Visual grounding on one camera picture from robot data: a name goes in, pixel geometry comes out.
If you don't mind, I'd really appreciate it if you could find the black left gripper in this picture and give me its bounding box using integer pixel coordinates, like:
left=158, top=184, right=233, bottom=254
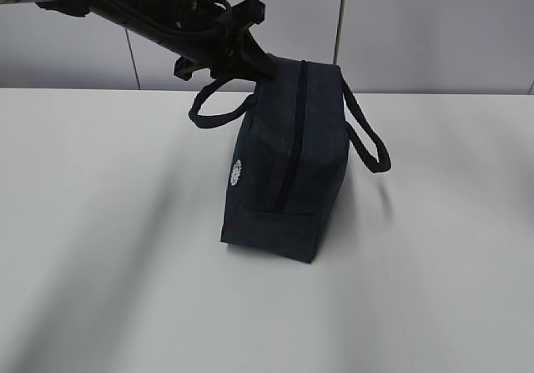
left=174, top=0, right=277, bottom=82

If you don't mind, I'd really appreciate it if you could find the navy blue lunch bag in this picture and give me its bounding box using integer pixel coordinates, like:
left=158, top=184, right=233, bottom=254
left=189, top=58, right=391, bottom=263

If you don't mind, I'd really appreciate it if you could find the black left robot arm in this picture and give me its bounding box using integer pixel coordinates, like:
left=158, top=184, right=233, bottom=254
left=1, top=0, right=276, bottom=81

